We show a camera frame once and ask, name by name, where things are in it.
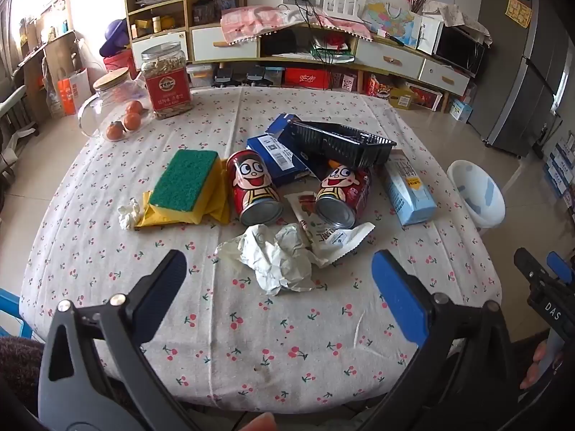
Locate wooden side desk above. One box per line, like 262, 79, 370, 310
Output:
13, 29, 82, 122

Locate stack of blue white cartons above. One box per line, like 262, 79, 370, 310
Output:
541, 132, 575, 207

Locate black plastic tray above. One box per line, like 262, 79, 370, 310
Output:
287, 120, 397, 169

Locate white chair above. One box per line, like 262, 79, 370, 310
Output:
0, 85, 37, 171

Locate black bag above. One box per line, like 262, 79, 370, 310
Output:
261, 29, 297, 57

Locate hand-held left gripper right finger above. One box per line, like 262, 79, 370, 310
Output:
359, 250, 515, 431

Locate orange paper bag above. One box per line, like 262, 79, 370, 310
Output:
57, 68, 93, 115

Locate flat red gift box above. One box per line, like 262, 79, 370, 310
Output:
411, 87, 443, 111

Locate glass jar with wooden lid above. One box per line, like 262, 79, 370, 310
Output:
77, 67, 151, 138

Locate small white tissue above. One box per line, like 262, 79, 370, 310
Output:
118, 198, 142, 231

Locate green plastic bag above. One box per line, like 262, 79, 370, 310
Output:
310, 36, 355, 64

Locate person's left hand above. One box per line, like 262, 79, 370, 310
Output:
234, 412, 277, 431

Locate white snack wrapper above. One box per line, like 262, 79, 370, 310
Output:
284, 191, 376, 265

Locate blue and white box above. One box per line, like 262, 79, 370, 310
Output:
449, 99, 473, 122

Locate blue barcode cardboard box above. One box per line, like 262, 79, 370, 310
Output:
246, 132, 315, 188

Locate white slatted rack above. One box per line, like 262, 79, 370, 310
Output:
321, 0, 362, 18

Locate yellow plastic wrapper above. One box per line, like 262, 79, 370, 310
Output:
135, 158, 231, 227

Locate red shoe box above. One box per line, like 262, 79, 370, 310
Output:
285, 68, 333, 91

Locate black microwave oven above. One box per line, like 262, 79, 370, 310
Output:
433, 24, 488, 77

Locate light blue milk carton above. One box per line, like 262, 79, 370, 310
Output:
382, 149, 438, 226

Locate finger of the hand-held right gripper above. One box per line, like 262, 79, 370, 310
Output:
547, 251, 575, 281
514, 248, 546, 288

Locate long wooden drawer cabinet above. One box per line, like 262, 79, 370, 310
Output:
186, 22, 472, 113

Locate white paper bag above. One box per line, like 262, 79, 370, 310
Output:
415, 13, 443, 55

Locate red printed gift box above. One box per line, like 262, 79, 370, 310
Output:
364, 74, 391, 97

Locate floral cover cloth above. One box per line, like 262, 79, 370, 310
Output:
422, 0, 492, 46

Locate red bucket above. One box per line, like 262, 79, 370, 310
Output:
103, 49, 135, 73

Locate grey refrigerator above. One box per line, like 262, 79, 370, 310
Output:
467, 0, 575, 158

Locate seed jar with red label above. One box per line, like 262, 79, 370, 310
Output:
141, 42, 195, 120

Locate clear plastic storage box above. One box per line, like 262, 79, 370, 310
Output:
186, 64, 214, 87

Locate green and yellow sponge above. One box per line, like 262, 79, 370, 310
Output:
148, 149, 221, 212

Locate person's right hand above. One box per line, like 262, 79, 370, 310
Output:
521, 340, 564, 390

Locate yellow cardboard carton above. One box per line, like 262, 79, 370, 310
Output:
388, 85, 418, 111

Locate white plastic bin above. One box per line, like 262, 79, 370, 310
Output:
446, 159, 507, 230

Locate yellow paper note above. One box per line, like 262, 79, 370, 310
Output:
505, 0, 533, 28

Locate red cartoon face can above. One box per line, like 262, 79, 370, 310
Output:
314, 164, 373, 230
226, 149, 285, 226

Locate pink checked cloth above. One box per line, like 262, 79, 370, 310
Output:
220, 5, 373, 46

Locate wooden shelf unit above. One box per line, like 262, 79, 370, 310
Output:
123, 0, 192, 69

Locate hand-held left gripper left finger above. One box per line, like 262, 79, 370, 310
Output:
38, 249, 203, 431

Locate dark brown fleece clothing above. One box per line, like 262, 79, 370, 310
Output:
0, 337, 46, 414

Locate large white paper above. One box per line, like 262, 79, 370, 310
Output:
216, 223, 331, 296

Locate blue plastic stool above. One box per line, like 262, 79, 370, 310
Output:
0, 287, 32, 337

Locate cherry print tablecloth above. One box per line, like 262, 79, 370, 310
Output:
20, 85, 501, 414

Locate purple hat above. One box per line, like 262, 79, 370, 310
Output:
99, 19, 129, 57

